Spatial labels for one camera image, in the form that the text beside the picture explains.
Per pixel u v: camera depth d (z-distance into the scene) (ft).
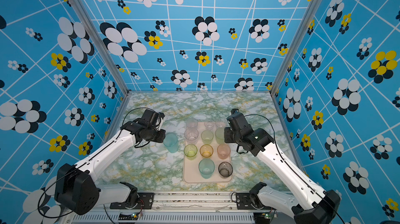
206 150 2.89
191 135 3.07
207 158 2.81
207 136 3.04
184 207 2.37
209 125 3.21
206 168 2.70
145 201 2.41
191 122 3.25
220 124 3.27
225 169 2.70
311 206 1.22
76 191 1.32
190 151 2.89
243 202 2.38
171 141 2.95
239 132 1.73
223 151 2.88
